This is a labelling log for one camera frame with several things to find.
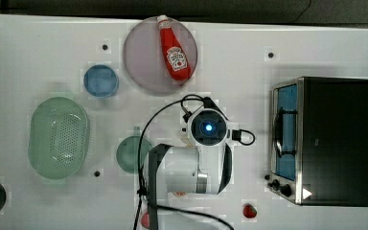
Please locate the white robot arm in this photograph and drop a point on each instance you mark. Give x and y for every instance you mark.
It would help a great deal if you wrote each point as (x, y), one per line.
(203, 165)

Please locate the black steel toaster oven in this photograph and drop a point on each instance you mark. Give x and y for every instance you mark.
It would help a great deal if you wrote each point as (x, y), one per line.
(319, 141)

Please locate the red plush ketchup bottle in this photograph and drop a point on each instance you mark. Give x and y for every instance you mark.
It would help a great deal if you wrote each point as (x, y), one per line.
(175, 58)

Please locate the teal green cup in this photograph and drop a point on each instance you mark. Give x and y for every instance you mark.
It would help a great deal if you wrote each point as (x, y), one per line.
(132, 152)

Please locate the pink round plate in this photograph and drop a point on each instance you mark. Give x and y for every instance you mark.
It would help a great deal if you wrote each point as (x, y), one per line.
(143, 57)

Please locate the blue small bowl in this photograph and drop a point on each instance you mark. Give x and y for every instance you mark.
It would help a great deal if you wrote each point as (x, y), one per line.
(100, 81)

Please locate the pink plush raspberry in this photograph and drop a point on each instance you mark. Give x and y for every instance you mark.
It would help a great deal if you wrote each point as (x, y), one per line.
(145, 220)

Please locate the red plush strawberry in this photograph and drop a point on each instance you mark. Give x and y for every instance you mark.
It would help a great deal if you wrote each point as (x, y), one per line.
(249, 211)

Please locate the green perforated colander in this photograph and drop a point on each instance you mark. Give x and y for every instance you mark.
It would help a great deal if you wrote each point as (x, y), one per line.
(59, 137)

